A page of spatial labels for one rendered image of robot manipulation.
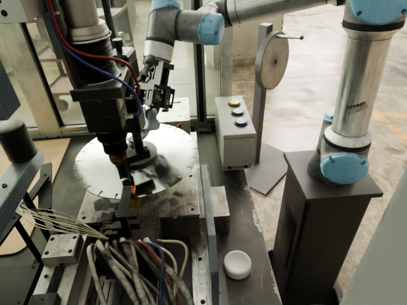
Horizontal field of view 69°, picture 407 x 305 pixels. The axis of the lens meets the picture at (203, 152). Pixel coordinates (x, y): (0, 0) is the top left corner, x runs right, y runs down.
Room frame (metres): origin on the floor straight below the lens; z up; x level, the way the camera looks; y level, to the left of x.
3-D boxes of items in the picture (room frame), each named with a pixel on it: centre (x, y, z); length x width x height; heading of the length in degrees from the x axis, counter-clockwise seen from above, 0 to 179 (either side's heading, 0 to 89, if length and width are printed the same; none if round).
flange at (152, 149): (0.65, 0.18, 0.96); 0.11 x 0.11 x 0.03
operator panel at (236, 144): (0.94, -0.11, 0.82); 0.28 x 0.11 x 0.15; 3
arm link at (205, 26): (0.80, -0.01, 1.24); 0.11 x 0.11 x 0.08; 71
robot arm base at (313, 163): (0.77, -0.43, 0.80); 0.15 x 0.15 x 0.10
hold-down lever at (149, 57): (0.61, 0.13, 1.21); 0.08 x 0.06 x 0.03; 3
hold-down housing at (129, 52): (0.57, 0.15, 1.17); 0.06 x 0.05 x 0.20; 174
